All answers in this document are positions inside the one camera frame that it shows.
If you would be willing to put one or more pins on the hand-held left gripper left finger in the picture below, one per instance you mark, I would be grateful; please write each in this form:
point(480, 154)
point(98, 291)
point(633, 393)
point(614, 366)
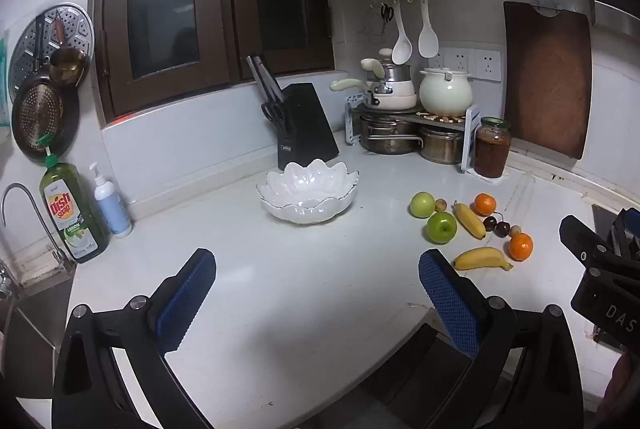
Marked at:
point(185, 299)

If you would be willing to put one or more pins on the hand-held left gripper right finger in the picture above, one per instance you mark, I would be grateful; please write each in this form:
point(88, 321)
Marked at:
point(450, 309)

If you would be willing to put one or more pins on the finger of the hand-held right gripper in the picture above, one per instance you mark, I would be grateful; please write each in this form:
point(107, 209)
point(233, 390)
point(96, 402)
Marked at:
point(577, 236)
point(625, 231)

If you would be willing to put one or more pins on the orange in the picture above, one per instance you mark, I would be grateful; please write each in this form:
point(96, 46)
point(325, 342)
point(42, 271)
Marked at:
point(484, 204)
point(521, 247)

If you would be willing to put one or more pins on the yellow banana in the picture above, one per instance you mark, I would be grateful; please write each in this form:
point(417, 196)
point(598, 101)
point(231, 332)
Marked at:
point(480, 258)
point(470, 220)

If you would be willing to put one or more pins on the deep green apple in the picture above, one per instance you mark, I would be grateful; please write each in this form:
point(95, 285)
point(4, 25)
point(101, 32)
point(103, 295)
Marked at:
point(441, 229)

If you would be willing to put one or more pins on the light green apple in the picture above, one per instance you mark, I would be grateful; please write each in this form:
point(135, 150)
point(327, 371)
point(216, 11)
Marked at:
point(422, 205)

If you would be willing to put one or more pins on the white flower-shaped bowl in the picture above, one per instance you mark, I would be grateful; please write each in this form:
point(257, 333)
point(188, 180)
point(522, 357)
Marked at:
point(300, 189)

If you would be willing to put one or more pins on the white folded napkin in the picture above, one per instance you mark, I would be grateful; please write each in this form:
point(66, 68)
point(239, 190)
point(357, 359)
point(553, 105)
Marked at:
point(492, 180)

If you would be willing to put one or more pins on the white pump bottle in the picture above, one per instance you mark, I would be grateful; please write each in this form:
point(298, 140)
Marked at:
point(112, 209)

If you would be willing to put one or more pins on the glass jar of brown sauce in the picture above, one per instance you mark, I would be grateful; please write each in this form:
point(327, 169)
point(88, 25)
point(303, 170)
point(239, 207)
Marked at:
point(492, 151)

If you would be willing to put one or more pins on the chrome faucet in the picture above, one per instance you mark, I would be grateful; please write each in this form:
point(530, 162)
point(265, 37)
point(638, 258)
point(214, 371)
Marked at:
point(61, 259)

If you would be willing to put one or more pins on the grey and white shelf rack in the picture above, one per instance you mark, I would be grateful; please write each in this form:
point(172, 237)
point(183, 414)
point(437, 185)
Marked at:
point(469, 144)

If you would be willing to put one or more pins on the green dish soap bottle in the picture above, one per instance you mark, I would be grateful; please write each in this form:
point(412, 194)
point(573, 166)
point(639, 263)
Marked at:
point(70, 209)

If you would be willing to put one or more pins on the steel sink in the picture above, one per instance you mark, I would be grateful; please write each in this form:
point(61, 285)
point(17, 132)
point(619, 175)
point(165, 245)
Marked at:
point(35, 334)

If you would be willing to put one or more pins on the brown wooden cutting board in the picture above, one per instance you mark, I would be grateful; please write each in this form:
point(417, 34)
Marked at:
point(547, 79)

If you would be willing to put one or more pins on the small stainless steel pot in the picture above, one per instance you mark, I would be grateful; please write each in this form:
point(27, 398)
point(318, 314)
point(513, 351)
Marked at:
point(440, 146)

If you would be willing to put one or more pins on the wooden trivet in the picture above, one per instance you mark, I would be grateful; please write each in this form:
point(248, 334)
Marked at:
point(440, 114)

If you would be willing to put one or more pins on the cream ceramic pot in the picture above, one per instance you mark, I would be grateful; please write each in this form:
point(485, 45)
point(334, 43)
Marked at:
point(445, 94)

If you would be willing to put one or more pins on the black knife block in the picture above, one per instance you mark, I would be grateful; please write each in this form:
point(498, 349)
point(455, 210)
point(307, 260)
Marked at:
point(305, 124)

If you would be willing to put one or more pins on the cream frying pan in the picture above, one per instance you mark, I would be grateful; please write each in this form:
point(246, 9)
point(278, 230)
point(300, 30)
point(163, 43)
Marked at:
point(400, 101)

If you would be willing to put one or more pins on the steel mesh strainer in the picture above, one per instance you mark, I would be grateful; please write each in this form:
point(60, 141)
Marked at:
point(37, 109)

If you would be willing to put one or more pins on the white rice paddle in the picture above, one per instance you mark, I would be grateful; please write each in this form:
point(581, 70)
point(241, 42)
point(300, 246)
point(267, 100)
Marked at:
point(428, 41)

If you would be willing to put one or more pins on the white soup ladle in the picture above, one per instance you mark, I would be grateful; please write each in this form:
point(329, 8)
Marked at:
point(401, 49)

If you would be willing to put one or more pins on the brass ladle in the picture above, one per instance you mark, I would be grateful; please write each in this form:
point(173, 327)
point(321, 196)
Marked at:
point(67, 66)

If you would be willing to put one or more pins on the round steel steamer plate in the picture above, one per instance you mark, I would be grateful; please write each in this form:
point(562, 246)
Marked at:
point(75, 34)

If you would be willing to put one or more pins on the small black hanging scissors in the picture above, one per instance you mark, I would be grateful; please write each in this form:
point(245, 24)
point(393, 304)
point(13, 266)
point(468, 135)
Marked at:
point(387, 12)

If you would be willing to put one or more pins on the white wall socket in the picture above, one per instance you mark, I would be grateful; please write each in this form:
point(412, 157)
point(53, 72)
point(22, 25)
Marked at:
point(486, 65)
point(441, 61)
point(459, 59)

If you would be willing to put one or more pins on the brown window frame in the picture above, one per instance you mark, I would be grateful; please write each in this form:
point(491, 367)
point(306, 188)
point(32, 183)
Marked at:
point(220, 9)

